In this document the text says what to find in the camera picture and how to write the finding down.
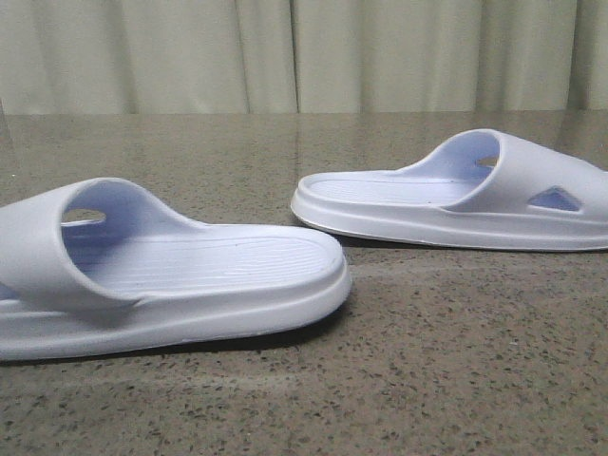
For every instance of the light blue slipper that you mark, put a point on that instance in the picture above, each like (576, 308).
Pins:
(102, 266)
(479, 189)

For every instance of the pale green curtain backdrop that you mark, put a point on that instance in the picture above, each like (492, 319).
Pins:
(110, 57)

